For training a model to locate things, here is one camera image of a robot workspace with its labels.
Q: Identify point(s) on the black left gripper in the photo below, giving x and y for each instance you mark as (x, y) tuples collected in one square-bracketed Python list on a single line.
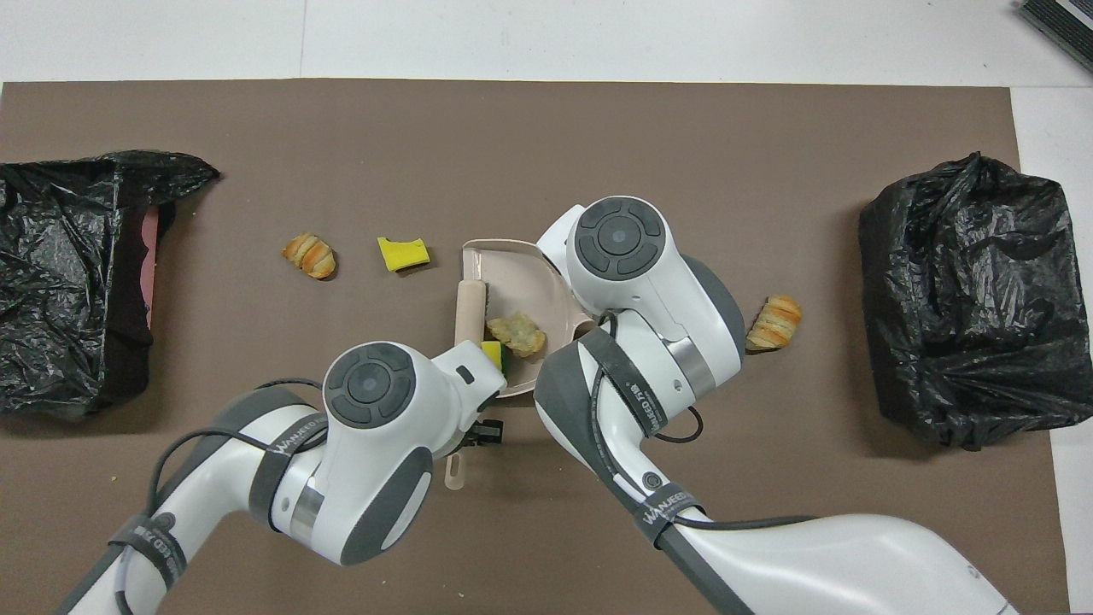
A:
[(487, 434)]

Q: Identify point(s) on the chunky yellow sponge piece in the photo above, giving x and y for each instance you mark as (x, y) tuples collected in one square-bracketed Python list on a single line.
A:
[(492, 352)]

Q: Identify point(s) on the pale foam lump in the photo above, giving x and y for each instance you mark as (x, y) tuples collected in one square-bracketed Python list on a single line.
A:
[(517, 335)]

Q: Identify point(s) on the beige hand brush black bristles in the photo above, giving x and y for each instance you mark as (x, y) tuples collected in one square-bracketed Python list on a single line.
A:
[(470, 312)]

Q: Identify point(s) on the beige plastic dustpan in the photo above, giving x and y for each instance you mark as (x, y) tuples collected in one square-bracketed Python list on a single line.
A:
[(512, 273)]

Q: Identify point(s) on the notched yellow sponge piece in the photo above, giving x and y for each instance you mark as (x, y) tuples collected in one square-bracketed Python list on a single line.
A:
[(401, 256)]

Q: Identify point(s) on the striped bread roll toy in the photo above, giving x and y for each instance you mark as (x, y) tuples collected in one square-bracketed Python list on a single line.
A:
[(774, 323), (310, 255)]

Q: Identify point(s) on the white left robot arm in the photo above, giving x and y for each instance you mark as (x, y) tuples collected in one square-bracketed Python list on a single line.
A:
[(376, 444)]

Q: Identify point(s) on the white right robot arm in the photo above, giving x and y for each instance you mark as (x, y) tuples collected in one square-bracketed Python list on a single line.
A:
[(649, 273)]

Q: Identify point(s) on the pink bin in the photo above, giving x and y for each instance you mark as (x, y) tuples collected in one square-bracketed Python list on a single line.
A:
[(151, 256)]

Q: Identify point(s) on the black trash bag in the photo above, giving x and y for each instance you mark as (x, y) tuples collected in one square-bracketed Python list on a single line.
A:
[(939, 256), (60, 256)]

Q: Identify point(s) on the brown table mat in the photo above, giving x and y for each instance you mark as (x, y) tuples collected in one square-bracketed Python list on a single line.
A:
[(341, 154)]

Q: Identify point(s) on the black ribbed device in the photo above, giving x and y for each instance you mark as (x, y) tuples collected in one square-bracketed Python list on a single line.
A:
[(1067, 21)]

